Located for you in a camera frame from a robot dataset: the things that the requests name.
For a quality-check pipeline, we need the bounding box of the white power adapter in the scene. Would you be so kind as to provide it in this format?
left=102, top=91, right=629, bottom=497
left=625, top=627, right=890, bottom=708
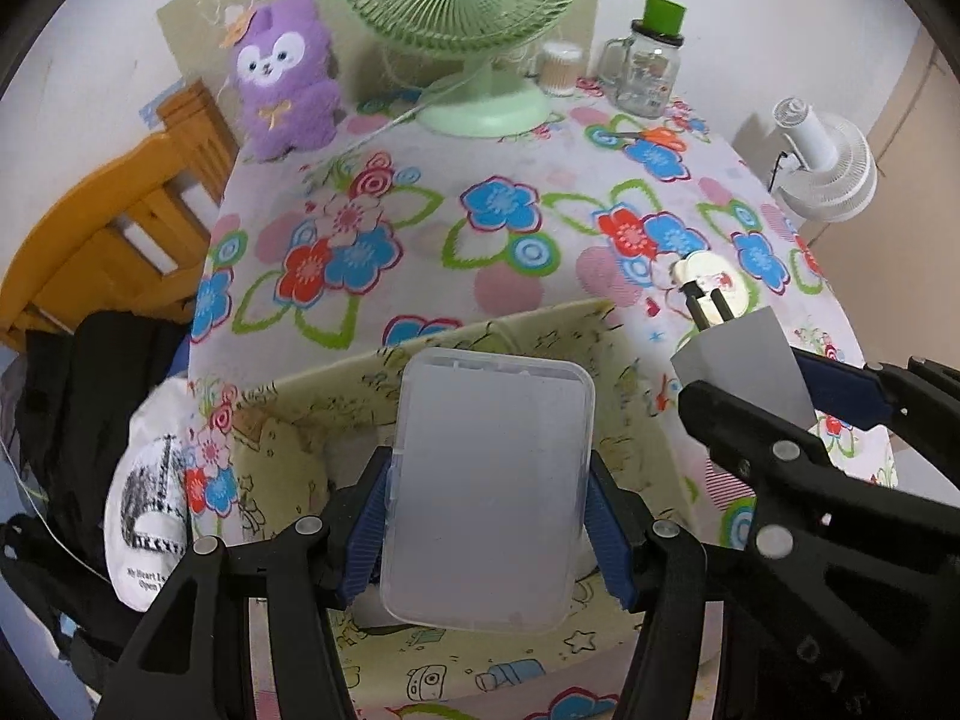
left=670, top=281, right=817, bottom=429

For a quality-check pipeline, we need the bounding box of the clear plastic case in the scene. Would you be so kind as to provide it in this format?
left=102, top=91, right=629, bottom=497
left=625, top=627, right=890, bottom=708
left=379, top=348, right=596, bottom=632

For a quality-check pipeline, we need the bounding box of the white printed bag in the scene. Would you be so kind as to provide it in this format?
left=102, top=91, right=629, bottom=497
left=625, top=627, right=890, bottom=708
left=103, top=377, right=194, bottom=613

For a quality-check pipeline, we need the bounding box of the floral tablecloth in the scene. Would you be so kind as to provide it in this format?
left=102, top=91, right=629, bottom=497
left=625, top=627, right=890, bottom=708
left=185, top=90, right=862, bottom=548

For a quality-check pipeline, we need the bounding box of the white floor fan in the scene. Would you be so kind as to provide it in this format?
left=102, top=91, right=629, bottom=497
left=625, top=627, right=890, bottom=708
left=770, top=96, right=878, bottom=224

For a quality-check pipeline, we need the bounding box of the round cream bear mirror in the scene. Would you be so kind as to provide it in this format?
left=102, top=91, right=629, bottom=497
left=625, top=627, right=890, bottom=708
left=667, top=250, right=755, bottom=332

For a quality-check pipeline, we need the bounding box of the yellow birthday storage box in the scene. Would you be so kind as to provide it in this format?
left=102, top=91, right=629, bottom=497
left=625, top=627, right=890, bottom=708
left=228, top=301, right=690, bottom=718

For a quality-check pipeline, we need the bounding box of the black clothing pile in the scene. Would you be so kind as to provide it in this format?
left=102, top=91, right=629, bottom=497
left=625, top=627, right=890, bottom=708
left=2, top=312, right=187, bottom=691

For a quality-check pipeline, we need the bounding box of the glass mug jar green lid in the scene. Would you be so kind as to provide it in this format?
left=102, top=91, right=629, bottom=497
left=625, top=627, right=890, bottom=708
left=597, top=0, right=686, bottom=119

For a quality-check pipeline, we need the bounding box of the orange wooden chair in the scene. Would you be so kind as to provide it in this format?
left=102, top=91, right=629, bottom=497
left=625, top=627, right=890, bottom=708
left=2, top=80, right=239, bottom=351

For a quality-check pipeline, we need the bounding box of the cotton swab container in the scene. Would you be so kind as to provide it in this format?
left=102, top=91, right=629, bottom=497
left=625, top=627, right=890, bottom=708
left=537, top=41, right=584, bottom=96

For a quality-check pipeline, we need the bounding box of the purple plush toy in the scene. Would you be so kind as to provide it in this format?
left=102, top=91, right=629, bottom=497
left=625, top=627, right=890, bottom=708
left=224, top=0, right=342, bottom=161

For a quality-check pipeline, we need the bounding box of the green desk fan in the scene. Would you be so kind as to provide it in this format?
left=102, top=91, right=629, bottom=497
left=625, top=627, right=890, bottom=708
left=345, top=0, right=573, bottom=138

